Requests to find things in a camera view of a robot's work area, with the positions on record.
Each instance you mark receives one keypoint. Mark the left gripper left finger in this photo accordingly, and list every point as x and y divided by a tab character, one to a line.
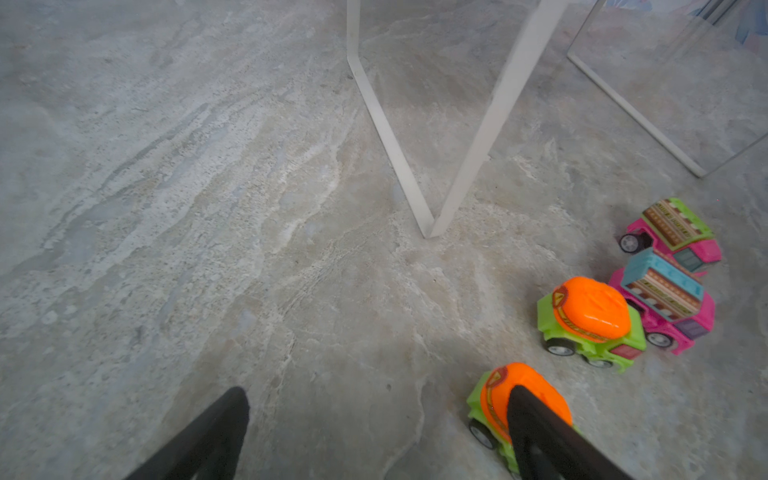
207	448

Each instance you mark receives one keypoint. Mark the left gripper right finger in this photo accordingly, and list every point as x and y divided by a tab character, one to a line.
546	447

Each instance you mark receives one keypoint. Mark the green orange toy truck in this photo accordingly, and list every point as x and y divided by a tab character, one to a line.
488	407
593	320

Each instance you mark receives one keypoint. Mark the pink toy truck blue top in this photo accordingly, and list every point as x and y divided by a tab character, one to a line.
674	307

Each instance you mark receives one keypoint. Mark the pink toy truck green top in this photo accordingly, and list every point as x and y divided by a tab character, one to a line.
670	227

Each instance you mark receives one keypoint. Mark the wooden two-tier shelf white frame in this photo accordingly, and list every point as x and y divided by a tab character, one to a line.
524	55

